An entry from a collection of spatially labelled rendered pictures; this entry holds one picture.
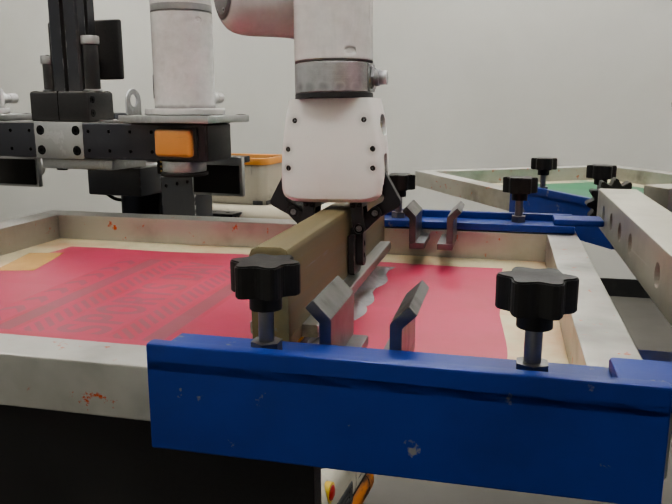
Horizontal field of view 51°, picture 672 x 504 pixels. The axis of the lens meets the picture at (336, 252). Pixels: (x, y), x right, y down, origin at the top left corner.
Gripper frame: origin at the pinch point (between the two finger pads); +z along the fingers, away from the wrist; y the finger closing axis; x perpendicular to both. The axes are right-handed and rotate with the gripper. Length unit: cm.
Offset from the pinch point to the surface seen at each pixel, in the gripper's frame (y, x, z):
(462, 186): -7, -88, 0
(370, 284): -2.0, -7.9, 5.0
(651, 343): -88, -294, 93
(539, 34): -32, -379, -66
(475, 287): -13.3, -10.8, 5.5
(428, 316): -9.5, 1.5, 5.8
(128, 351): 8.0, 26.4, 2.6
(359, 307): -2.6, 0.9, 5.4
